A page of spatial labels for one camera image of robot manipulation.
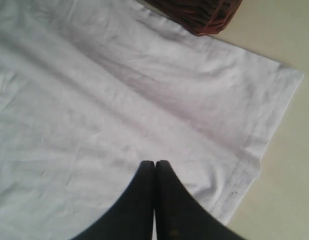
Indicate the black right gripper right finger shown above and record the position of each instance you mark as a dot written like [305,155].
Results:
[178,215]

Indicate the dark red wicker basket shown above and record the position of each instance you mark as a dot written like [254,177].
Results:
[199,17]

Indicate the white t-shirt red lettering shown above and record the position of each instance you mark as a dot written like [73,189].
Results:
[90,88]

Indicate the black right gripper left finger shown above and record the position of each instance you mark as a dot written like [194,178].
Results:
[131,216]

